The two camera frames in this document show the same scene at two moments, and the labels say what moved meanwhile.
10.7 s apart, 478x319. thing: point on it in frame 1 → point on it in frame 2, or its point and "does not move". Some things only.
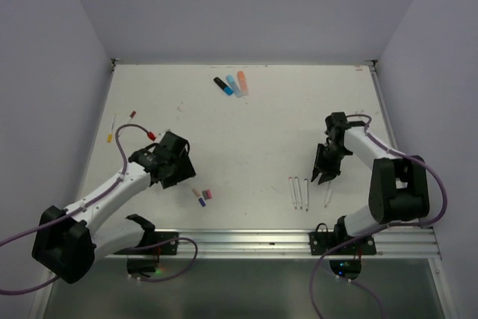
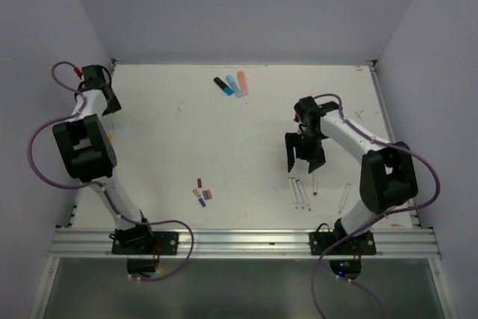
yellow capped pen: [110, 135] does not move
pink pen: [292, 191] does not move
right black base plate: [322, 243] does not move
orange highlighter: [243, 83] does not move
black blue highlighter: [223, 86] does not move
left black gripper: [185, 170] → [113, 105]
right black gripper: [329, 171] → [317, 157]
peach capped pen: [328, 194] → [345, 196]
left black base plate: [166, 247] does not move
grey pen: [299, 193] does not move
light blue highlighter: [235, 88] does not move
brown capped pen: [132, 115] → [314, 184]
